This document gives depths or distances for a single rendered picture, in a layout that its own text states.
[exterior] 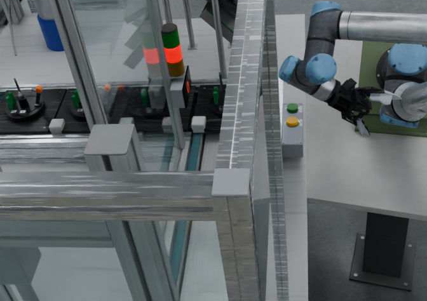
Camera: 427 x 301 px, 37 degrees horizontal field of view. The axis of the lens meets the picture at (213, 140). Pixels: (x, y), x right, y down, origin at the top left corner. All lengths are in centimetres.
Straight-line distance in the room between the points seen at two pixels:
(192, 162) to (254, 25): 137
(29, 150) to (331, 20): 115
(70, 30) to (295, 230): 105
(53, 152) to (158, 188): 176
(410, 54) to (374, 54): 26
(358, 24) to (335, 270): 148
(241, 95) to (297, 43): 207
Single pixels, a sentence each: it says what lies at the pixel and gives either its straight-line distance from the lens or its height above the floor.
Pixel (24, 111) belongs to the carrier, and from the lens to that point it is 235.
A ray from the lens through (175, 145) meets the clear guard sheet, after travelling 201.
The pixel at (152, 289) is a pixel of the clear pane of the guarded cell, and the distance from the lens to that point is 66.
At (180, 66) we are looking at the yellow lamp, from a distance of 187.
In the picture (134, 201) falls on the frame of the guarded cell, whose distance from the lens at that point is 53.
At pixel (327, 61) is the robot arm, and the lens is 168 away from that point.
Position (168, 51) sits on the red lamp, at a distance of 183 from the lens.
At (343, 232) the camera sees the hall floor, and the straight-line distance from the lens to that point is 305.
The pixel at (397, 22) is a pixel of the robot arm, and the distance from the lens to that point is 167.
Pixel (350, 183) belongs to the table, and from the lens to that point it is 208.
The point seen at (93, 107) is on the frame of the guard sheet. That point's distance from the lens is 124.
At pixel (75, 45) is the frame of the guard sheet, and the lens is 116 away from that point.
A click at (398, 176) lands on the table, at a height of 86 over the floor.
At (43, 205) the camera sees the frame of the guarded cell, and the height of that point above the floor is 198.
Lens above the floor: 237
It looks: 42 degrees down
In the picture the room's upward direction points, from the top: 8 degrees counter-clockwise
